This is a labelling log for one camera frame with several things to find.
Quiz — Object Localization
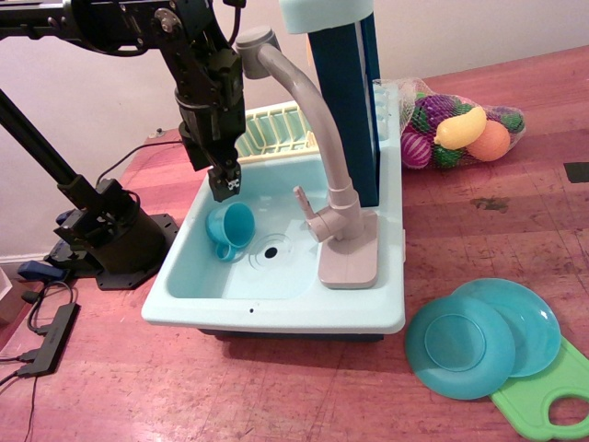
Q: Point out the black usb hub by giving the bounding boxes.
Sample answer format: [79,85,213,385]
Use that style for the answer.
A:
[17,302,80,378]

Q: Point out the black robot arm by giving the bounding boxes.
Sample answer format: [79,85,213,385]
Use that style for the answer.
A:
[1,1,245,202]

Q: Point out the teal toy cup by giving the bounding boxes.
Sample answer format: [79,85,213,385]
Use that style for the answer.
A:
[205,202,256,262]

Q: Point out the front teal plate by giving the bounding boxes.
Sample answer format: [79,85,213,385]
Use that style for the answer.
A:
[405,296,516,401]

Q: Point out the light blue toy sink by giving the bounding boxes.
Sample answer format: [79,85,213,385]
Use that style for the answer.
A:
[142,84,405,335]

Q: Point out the yellow dish rack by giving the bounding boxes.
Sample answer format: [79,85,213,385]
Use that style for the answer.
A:
[236,100,318,164]

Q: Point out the green cutting board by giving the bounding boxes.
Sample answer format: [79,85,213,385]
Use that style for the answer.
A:
[491,338,588,441]

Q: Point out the dark blue water tank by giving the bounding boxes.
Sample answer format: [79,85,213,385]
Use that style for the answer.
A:
[279,1,380,207]

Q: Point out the blue clamp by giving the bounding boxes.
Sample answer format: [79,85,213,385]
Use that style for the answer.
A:
[17,261,69,282]

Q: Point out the grey toy faucet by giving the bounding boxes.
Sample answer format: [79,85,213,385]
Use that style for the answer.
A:
[236,26,378,289]

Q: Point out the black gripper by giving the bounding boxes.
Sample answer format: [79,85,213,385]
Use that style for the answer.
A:
[175,87,245,202]

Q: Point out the orange toy orange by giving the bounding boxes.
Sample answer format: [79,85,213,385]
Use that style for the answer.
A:
[467,121,511,162]

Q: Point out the teal plate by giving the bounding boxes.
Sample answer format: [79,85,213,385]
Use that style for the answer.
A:
[452,278,561,378]
[405,296,516,401]

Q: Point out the net bag of toy fruit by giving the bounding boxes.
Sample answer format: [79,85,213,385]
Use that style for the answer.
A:
[373,77,526,170]

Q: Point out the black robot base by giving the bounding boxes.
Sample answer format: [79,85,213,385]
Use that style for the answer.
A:
[44,175,179,291]

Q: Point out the black tape patch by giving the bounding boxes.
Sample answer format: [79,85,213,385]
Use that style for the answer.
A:
[563,162,589,183]

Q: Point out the yellow toy banana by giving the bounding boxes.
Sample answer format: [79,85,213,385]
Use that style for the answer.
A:
[433,106,487,150]

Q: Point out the rear teal plate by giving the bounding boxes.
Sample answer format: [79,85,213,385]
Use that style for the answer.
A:
[452,278,561,378]

